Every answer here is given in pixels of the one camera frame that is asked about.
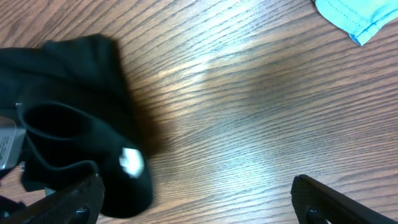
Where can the black Sydrogen t-shirt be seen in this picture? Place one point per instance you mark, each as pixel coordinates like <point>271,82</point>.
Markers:
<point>72,100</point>

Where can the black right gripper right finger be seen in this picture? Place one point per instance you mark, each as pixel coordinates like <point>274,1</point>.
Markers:
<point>315,202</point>

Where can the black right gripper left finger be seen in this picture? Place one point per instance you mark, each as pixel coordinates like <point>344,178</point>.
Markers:
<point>79,203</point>

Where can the light blue t-shirt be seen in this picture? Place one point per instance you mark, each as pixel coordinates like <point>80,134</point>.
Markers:
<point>360,19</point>

